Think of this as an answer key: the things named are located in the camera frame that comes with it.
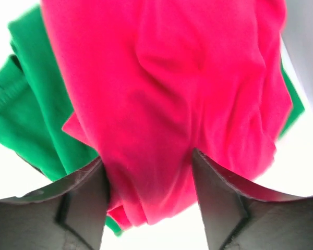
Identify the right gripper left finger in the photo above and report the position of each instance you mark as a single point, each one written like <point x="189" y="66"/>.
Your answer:
<point x="67" y="214"/>

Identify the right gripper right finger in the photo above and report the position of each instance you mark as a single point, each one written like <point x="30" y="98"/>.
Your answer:
<point x="240" y="214"/>

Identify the pink red t shirt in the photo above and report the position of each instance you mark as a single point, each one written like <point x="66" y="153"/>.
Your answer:
<point x="150" y="81"/>

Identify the green t shirt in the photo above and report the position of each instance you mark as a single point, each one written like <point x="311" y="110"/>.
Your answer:
<point x="34" y="105"/>

